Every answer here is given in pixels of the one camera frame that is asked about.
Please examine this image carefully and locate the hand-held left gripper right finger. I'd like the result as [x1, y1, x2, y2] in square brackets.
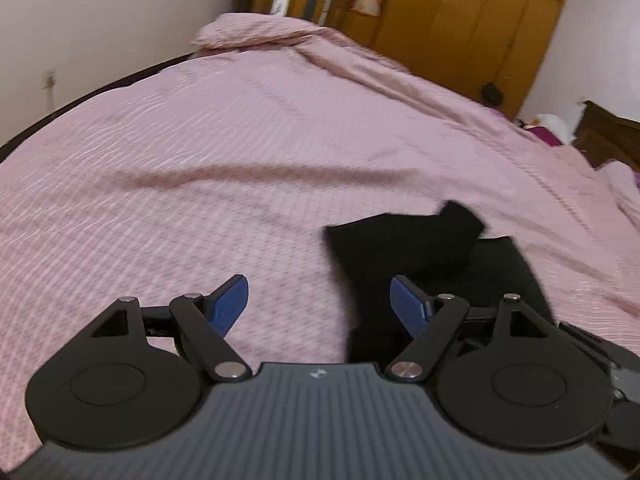
[386, 274, 557, 382]

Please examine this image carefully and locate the dark bed frame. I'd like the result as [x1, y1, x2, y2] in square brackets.
[0, 52, 201, 162]

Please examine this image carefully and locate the white plush item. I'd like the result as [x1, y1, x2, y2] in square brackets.
[534, 113, 572, 142]

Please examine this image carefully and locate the wooden wardrobe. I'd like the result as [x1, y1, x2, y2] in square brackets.
[325, 0, 574, 120]

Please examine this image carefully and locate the black small garment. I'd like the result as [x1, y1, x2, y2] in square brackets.
[324, 200, 557, 367]

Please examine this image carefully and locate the purple cloth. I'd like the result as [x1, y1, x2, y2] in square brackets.
[529, 126, 567, 148]

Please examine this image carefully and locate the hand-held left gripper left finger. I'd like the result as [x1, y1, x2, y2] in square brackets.
[90, 274, 251, 382]

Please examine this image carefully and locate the light pink pillow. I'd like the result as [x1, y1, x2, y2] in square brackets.
[596, 160, 640, 223]

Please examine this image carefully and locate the small black bag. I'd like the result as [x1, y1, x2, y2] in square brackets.
[480, 82, 504, 109]

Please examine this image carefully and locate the pink checked duvet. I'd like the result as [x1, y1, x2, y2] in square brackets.
[0, 12, 640, 453]

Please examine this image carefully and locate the dark wooden headboard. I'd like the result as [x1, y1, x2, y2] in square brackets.
[571, 100, 640, 173]

